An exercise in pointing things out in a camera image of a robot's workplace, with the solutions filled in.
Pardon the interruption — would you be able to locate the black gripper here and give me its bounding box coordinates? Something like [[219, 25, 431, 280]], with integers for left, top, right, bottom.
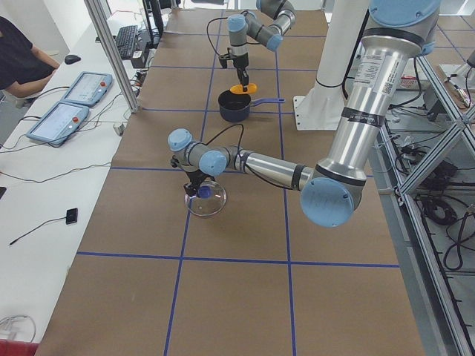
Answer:
[[219, 46, 249, 93], [170, 155, 212, 197]]

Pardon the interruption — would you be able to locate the glass pot lid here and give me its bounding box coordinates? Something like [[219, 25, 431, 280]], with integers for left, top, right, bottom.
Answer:
[[185, 180, 227, 217]]

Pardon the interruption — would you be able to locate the aluminium frame post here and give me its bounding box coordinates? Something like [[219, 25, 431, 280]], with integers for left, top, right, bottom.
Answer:
[[84, 0, 139, 113]]

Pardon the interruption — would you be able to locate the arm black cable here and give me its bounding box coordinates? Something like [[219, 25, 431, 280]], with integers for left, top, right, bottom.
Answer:
[[202, 123, 298, 190], [206, 10, 233, 56]]

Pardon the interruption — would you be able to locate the small black square device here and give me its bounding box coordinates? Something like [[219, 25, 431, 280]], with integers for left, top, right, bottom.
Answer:
[[65, 208, 78, 225]]

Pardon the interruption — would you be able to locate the seated person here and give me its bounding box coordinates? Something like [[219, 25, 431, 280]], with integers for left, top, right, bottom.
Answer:
[[1, 16, 59, 98]]

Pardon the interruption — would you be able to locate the near teach pendant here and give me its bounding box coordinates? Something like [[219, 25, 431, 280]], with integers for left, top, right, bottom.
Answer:
[[26, 101, 90, 147]]

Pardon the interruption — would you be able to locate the aluminium frame rack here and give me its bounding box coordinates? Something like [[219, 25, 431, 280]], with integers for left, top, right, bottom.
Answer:
[[370, 48, 474, 355]]

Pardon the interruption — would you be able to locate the dark blue saucepan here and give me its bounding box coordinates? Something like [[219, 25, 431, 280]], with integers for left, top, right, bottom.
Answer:
[[217, 90, 285, 123]]

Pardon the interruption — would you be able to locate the black keyboard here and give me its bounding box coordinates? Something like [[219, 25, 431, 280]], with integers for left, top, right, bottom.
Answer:
[[115, 25, 138, 59]]

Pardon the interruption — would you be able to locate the yellow corn cob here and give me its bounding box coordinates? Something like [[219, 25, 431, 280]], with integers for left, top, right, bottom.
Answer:
[[229, 83, 258, 95]]

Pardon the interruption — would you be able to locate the black computer mouse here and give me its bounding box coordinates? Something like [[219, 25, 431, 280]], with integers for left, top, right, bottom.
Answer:
[[64, 54, 81, 65]]

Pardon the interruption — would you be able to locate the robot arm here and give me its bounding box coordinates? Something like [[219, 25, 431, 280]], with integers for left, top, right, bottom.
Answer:
[[168, 1, 440, 228], [219, 0, 295, 94]]

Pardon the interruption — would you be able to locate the teach pendant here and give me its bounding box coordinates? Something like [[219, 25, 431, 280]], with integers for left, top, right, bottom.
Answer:
[[26, 101, 90, 147], [62, 71, 113, 108]]

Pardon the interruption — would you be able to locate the far teach pendant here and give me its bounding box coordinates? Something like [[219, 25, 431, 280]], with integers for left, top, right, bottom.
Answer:
[[62, 71, 113, 108]]

